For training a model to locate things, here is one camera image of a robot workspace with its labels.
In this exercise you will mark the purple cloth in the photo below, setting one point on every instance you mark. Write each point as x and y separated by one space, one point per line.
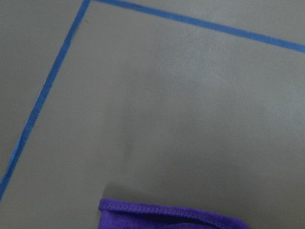
117 214

